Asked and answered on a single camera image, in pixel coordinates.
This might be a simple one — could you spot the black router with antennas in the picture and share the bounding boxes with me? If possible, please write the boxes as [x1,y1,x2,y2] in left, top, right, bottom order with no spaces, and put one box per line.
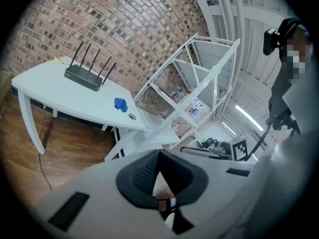
[64,40,117,92]

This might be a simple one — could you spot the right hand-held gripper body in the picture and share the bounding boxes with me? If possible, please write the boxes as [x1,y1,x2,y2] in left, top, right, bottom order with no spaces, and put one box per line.
[179,137,250,162]

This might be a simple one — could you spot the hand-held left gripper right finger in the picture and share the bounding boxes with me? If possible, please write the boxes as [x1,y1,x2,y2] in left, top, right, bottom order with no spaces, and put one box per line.
[159,149,257,239]

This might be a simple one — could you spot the black head-mounted camera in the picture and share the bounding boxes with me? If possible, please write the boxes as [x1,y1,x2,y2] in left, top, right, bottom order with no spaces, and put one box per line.
[263,17,307,57]

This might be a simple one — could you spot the blue cloth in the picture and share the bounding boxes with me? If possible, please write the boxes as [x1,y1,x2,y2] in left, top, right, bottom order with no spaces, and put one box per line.
[114,97,129,113]

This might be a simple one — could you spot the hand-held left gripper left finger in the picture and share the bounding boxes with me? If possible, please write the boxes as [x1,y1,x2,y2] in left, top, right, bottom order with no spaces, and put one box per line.
[34,149,172,239]

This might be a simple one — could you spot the white metal shelf rack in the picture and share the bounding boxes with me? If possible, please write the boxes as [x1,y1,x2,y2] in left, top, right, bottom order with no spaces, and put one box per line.
[133,33,241,159]

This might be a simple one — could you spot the yellow cable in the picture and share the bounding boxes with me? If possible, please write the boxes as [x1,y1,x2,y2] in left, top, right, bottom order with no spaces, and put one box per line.
[53,56,70,66]

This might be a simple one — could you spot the black power cable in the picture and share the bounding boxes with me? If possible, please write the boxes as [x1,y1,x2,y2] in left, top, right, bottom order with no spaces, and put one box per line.
[37,113,53,192]

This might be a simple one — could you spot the person's light shirt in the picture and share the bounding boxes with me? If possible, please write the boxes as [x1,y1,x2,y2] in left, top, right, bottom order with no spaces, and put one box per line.
[245,76,319,234]

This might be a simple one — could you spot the ceiling strip light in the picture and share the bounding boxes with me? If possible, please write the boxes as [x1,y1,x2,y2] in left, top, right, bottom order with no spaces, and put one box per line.
[235,104,264,132]

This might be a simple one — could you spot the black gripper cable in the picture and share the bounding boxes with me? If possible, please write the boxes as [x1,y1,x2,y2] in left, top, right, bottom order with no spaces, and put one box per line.
[245,122,273,162]

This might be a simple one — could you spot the black chest mount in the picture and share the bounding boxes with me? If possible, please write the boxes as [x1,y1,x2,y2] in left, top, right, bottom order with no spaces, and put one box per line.
[265,66,301,134]

